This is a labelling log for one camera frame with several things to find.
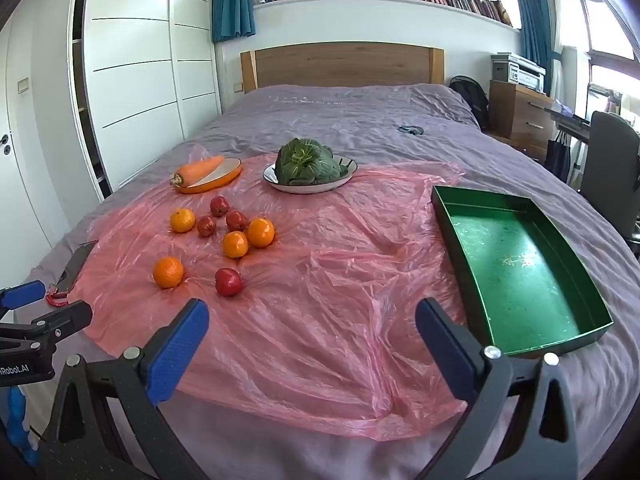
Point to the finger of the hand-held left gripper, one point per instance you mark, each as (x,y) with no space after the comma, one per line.
(70,317)
(22,294)

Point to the orange oval plate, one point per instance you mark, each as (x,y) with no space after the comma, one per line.
(224,176)

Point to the dark shopping bag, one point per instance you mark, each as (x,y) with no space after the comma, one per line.
(556,160)

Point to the green leafy vegetable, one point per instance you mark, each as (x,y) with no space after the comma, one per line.
(305,162)

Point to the white wardrobe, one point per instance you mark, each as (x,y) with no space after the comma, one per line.
(135,70)

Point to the person's left hand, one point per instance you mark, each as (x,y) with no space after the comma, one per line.
(15,420)

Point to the green rectangular tray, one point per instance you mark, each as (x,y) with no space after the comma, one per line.
(510,270)

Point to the grey office chair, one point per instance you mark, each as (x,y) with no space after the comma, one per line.
(612,160)

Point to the white enamel plate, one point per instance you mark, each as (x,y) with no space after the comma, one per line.
(310,189)

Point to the desk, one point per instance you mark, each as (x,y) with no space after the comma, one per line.
(567,117)

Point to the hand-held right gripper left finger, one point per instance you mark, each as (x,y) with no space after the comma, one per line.
(177,350)

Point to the light switch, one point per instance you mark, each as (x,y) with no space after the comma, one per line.
(23,85)

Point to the orange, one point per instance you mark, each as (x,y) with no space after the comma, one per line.
(182,220)
(168,272)
(260,232)
(235,244)

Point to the purple bed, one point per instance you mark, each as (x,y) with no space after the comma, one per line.
(350,120)

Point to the wooden drawer cabinet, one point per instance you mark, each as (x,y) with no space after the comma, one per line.
(515,115)

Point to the white printer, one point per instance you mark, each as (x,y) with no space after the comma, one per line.
(517,72)

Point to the white door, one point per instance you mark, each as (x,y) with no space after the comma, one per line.
(30,170)

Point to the teal curtain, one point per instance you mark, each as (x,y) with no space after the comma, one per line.
(232,0)
(532,25)

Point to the black backpack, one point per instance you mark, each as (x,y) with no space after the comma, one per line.
(470,100)

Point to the pink plastic sheet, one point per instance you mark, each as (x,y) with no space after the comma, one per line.
(310,320)

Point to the carrot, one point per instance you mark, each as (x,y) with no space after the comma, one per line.
(200,169)

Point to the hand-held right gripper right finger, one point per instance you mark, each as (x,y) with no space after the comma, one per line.
(445,350)

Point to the black smartphone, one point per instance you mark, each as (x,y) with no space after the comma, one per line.
(75,267)

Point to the wooden headboard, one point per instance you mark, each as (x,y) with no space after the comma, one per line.
(345,65)

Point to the small red apple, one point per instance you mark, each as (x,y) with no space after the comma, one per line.
(236,220)
(229,281)
(220,206)
(206,225)

